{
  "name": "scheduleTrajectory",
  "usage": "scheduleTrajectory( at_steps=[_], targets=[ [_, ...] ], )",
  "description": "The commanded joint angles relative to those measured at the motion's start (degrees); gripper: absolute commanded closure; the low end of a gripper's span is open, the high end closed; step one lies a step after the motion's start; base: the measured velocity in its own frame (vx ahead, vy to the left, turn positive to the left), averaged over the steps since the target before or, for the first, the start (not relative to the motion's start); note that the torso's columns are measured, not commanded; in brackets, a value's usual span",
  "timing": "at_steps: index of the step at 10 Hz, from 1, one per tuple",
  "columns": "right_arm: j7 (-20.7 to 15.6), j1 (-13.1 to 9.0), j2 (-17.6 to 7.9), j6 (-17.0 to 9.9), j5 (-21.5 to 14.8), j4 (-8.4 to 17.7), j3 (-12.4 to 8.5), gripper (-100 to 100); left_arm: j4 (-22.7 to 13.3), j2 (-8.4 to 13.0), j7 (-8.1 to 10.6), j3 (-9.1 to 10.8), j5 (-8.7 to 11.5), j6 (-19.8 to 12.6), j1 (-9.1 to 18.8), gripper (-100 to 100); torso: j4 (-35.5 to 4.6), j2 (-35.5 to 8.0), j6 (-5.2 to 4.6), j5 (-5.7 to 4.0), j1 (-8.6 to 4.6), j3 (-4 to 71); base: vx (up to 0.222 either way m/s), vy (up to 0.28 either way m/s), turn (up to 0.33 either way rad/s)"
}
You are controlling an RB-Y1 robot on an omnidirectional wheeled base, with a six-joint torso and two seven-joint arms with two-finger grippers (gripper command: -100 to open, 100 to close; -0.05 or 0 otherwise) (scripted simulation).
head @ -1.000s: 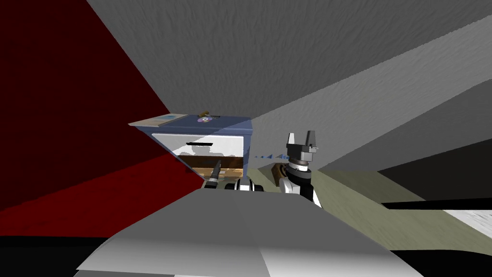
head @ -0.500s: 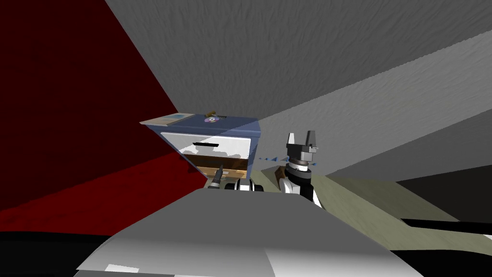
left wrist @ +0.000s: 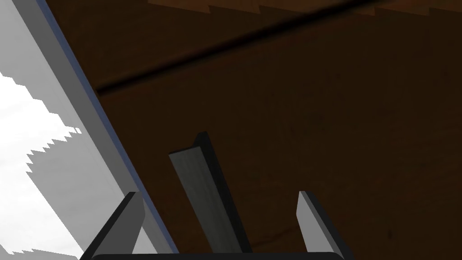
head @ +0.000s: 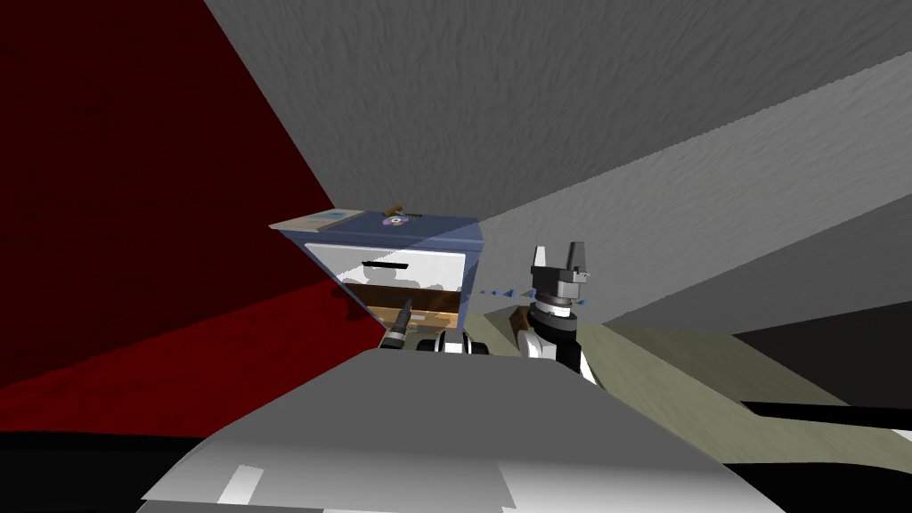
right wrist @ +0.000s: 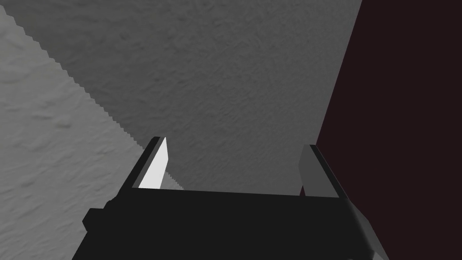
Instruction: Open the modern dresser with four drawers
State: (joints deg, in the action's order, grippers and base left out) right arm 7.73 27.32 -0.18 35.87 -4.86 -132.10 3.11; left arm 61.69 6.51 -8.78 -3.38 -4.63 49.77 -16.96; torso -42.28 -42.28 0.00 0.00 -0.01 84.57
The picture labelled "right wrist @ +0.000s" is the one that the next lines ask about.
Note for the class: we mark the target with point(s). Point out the dark maroon flat panel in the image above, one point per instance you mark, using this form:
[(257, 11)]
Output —
[(400, 108)]

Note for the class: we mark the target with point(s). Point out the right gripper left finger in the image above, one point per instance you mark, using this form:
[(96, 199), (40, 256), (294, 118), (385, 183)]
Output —
[(153, 169)]

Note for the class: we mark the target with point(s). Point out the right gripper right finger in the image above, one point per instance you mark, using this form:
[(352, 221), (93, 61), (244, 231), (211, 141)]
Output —
[(317, 177)]

